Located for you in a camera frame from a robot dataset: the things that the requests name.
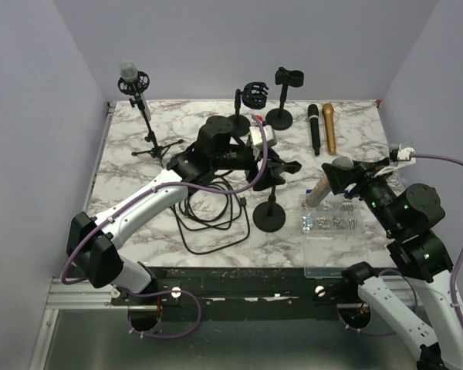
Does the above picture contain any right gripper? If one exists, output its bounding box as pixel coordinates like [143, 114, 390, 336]
[323, 155, 403, 235]

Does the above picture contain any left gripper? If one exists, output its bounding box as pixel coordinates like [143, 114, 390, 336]
[212, 146, 286, 190]

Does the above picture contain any glitter microphone silver grille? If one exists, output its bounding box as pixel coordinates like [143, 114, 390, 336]
[305, 156, 353, 207]

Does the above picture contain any black clip microphone stand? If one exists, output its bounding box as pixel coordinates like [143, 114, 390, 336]
[265, 67, 305, 131]

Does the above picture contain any black round base stand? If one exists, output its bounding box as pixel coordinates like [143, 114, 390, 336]
[252, 183, 286, 233]

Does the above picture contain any black microphone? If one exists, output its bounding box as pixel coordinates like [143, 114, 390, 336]
[307, 104, 321, 156]

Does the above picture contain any gold microphone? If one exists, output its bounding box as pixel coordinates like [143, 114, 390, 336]
[322, 103, 336, 155]

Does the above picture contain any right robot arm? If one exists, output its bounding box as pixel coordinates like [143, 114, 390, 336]
[322, 153, 463, 369]

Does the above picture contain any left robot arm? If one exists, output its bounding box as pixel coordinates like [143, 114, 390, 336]
[61, 116, 302, 304]

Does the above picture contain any silver microphone on tripod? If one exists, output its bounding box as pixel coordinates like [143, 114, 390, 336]
[118, 61, 151, 123]

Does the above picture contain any clear plastic screw box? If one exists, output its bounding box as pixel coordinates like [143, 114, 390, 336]
[298, 194, 367, 278]

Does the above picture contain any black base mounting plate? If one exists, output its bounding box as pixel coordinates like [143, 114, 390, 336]
[111, 267, 362, 322]

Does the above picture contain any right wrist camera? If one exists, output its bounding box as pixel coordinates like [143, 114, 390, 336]
[375, 143, 416, 177]

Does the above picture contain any black coiled usb cable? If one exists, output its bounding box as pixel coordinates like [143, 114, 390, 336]
[169, 177, 251, 256]

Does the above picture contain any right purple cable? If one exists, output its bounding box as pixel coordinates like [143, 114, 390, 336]
[337, 153, 463, 336]

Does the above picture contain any black tripod shock mount stand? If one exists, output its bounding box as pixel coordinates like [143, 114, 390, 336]
[117, 69, 185, 169]

